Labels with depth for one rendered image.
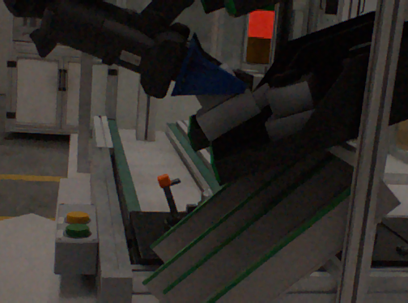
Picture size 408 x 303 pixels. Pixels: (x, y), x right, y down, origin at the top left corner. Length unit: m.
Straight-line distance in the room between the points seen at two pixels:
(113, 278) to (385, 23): 0.57
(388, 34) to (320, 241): 0.21
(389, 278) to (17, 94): 5.57
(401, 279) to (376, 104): 0.56
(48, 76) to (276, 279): 5.81
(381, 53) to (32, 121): 5.96
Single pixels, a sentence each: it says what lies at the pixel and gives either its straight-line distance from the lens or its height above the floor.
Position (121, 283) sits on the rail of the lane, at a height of 0.95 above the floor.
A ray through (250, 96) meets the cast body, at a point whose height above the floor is 1.27.
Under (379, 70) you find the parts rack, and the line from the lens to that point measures 0.61.
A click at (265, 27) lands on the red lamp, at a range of 1.29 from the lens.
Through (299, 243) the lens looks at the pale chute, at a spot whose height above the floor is 1.14.
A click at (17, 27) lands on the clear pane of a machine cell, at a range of 6.40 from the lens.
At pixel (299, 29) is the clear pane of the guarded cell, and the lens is 2.54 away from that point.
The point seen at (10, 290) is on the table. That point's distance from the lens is 1.20.
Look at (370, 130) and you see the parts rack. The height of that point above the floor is 1.26.
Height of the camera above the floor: 1.35
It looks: 12 degrees down
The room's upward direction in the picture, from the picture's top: 6 degrees clockwise
